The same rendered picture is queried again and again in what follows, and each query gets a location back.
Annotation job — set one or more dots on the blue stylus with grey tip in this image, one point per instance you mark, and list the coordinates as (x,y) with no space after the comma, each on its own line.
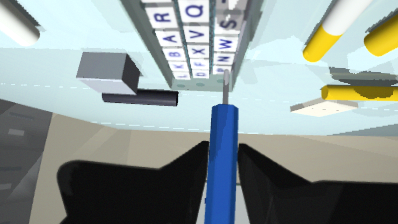
(223,160)

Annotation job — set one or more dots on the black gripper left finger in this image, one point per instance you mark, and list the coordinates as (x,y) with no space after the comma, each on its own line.
(171,194)

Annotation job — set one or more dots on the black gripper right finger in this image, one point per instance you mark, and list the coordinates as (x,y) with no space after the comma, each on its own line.
(275,195)

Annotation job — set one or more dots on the dark grey cylinder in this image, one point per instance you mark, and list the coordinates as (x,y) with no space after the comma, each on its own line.
(144,97)

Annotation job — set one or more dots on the grey keyboard with white letter keys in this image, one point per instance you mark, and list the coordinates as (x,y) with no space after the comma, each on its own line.
(192,42)

